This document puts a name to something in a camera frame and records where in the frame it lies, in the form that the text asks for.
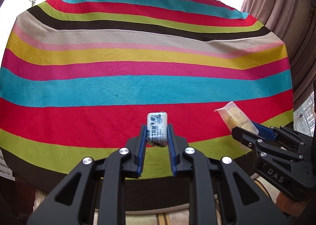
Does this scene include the clear round cracker packet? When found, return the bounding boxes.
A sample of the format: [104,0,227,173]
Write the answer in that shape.
[214,101,259,135]

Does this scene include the beige pink curtain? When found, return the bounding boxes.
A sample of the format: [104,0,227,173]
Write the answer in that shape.
[242,0,315,109]

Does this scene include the white lace sheer curtain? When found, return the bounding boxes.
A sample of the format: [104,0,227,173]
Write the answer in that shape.
[293,93,315,137]

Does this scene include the person's hand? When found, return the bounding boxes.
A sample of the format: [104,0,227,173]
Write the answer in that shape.
[276,192,310,217]

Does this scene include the white blue candy packet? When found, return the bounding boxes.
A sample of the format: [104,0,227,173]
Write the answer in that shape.
[147,112,168,147]

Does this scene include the colourful striped table cloth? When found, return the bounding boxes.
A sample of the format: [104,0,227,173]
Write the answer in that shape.
[1,0,293,193]

